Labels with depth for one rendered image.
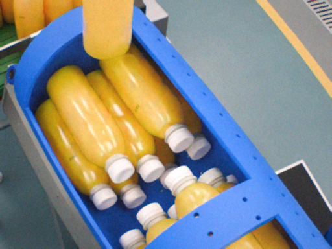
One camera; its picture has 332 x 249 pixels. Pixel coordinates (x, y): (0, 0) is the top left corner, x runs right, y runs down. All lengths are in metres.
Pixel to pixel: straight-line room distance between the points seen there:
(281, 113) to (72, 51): 1.55
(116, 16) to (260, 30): 2.02
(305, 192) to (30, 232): 1.04
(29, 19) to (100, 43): 0.46
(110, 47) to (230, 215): 0.29
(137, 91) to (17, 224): 1.25
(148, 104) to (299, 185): 1.25
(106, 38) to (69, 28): 0.13
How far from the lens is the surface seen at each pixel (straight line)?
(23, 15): 1.21
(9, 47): 1.24
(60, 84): 0.92
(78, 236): 1.08
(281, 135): 2.34
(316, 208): 2.03
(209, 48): 2.58
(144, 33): 0.90
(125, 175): 0.86
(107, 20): 0.75
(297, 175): 2.08
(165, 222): 0.79
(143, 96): 0.89
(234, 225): 0.70
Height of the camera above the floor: 1.85
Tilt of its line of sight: 54 degrees down
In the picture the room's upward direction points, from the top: 7 degrees clockwise
